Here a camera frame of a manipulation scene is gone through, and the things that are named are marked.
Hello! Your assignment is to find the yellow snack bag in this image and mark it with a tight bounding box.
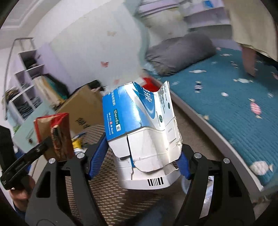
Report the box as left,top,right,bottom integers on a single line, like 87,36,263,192
72,138,82,149

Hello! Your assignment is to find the red brown paper box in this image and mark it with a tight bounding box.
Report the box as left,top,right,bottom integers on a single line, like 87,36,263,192
34,112,75,162

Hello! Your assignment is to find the blue white carton box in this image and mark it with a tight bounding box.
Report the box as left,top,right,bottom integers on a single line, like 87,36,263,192
102,82,182,190

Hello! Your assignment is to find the person's left hand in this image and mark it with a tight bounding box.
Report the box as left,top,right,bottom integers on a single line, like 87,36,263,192
9,176,35,212

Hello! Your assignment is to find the mint green drawer cabinet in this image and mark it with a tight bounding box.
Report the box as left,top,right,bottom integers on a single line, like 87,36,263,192
13,101,55,153

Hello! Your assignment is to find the brown polka dot tablecloth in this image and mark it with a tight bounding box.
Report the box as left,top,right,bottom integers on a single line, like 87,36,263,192
63,124,190,220

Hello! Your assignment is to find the blue white wrapper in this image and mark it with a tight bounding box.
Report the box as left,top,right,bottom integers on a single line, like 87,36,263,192
72,132,86,140

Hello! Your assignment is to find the white cubby shelf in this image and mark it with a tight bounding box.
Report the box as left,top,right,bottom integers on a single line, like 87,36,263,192
7,49,44,125

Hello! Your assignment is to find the large cardboard box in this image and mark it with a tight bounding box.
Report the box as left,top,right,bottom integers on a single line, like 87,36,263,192
56,85,104,135

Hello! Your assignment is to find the hanging clothes pile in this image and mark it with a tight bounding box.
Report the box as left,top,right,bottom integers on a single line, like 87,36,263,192
32,73,70,109

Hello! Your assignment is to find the teal quilted bed mattress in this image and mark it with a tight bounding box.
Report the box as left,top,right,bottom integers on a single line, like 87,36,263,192
154,48,277,185

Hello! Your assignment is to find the red storage bench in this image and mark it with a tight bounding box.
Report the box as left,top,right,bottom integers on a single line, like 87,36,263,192
142,77,160,92

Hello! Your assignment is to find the person's leg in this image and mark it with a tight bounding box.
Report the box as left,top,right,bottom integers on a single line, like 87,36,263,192
241,45,256,77

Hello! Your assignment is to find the folded grey blanket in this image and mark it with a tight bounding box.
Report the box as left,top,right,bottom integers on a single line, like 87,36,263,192
145,31,216,76

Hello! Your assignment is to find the white bed frame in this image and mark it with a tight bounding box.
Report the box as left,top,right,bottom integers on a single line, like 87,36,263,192
153,72,277,196

